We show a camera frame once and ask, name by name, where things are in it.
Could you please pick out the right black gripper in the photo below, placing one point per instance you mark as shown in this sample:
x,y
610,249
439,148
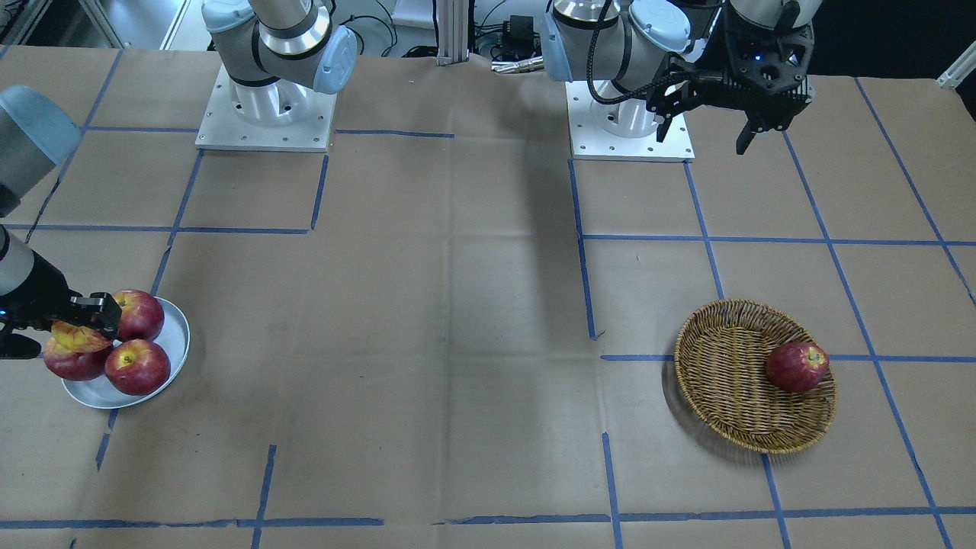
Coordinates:
x,y
38,296

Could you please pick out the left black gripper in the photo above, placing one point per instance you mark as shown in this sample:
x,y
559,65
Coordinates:
x,y
717,79

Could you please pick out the yellow red apple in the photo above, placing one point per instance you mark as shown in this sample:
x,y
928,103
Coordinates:
x,y
79,338

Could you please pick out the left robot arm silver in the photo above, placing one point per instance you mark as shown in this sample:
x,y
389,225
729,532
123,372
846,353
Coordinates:
x,y
633,69

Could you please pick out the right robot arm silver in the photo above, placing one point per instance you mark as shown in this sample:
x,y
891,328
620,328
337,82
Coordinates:
x,y
280,59

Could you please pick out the red apple plate back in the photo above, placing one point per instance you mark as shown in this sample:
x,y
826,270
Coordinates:
x,y
142,316

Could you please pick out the red apple plate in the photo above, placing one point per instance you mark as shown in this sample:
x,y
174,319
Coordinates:
x,y
74,366
138,367
142,316

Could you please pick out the red apple plate front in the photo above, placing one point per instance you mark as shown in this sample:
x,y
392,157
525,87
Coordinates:
x,y
138,367

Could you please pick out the light blue round plate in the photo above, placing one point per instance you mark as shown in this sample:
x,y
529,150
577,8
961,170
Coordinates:
x,y
175,338

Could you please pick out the brown wicker basket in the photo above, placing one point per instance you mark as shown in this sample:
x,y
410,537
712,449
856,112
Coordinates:
x,y
720,366

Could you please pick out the dark red basket apple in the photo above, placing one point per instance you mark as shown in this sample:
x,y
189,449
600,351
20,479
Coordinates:
x,y
797,366

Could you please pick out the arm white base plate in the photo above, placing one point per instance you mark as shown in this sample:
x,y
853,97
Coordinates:
x,y
622,132
320,130

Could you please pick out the aluminium frame post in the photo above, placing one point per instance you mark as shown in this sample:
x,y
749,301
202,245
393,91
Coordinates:
x,y
452,29

